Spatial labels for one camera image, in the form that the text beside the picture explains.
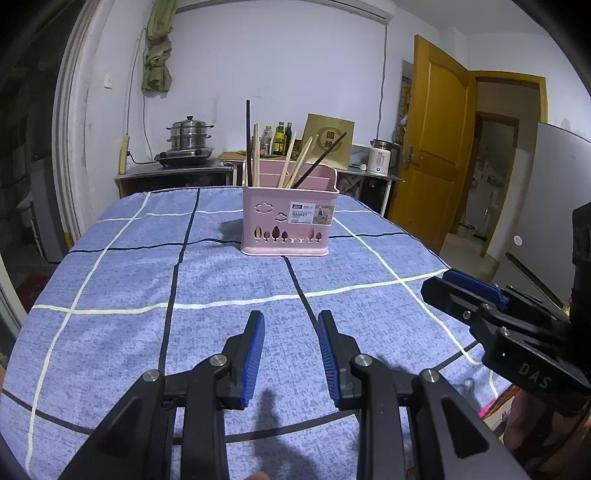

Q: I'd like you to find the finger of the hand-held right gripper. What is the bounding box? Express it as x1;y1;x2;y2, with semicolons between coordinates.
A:
420;276;509;344
442;270;511;312

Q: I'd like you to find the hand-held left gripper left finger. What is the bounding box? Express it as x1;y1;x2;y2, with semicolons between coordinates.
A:
58;310;266;480

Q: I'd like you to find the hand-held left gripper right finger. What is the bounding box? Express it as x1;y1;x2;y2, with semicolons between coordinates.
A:
318;310;532;480

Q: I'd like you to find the pink plastic utensil basket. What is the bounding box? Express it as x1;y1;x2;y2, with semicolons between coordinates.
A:
240;161;341;257

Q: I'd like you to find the black chopstick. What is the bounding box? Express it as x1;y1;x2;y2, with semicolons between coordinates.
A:
245;99;254;188
291;132;348;190

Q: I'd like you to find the bunch of wooden chopsticks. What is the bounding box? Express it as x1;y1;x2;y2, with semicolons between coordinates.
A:
252;122;320;189

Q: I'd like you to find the person's right hand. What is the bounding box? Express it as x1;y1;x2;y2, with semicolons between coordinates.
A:
502;390;559;462

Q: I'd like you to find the grey refrigerator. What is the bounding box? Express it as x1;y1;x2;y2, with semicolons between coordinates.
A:
485;121;591;301

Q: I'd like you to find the yellow wooden door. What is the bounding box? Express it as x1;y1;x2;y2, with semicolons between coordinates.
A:
392;34;478;252

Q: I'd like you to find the white electric kettle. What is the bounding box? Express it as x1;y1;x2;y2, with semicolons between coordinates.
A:
367;138;402;177

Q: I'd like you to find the blue checked blanket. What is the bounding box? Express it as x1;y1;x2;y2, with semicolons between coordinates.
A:
0;187;502;480

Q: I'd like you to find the steel shelf rack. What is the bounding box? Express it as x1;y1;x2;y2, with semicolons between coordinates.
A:
113;159;235;199

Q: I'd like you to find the black induction cooker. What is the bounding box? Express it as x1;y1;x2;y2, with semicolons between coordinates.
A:
154;147;216;168

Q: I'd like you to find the gold paper bag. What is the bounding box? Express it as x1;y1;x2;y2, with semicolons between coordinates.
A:
301;113;356;171

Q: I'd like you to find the steel steamer pot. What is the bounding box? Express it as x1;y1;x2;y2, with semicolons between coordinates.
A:
166;115;215;152

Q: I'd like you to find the beige power strip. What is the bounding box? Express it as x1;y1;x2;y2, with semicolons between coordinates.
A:
117;134;131;175

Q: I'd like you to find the green knotted curtain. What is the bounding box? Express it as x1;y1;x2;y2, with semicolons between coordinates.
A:
141;0;178;93

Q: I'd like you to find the white air conditioner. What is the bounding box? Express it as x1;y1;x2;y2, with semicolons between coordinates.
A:
175;0;397;20

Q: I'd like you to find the metal door handle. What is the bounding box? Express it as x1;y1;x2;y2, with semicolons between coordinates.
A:
399;144;423;171

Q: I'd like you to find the wall poster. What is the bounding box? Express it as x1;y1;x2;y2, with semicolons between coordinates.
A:
400;74;413;144

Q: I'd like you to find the grey wall cable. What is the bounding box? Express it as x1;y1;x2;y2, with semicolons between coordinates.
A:
378;21;389;141

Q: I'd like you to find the white sliding door frame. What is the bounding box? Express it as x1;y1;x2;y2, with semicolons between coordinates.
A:
53;0;153;241

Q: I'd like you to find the power strip cable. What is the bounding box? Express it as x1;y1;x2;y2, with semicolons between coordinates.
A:
124;28;144;136

